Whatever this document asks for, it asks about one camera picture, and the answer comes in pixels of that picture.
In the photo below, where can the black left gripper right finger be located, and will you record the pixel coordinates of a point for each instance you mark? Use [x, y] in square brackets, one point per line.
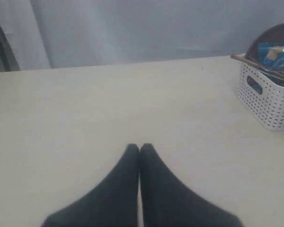
[167, 202]

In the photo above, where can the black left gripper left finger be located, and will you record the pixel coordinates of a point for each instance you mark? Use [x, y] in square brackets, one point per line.
[112, 203]

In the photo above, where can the wooden chopstick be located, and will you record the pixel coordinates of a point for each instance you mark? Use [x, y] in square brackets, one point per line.
[255, 63]
[274, 74]

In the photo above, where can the blue chips bag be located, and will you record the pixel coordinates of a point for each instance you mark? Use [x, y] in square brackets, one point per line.
[271, 55]

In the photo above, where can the white perforated plastic basket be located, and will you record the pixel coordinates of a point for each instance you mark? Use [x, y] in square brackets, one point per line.
[262, 97]

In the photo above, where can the brown wooden plate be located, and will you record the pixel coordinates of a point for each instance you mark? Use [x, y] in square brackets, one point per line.
[273, 35]

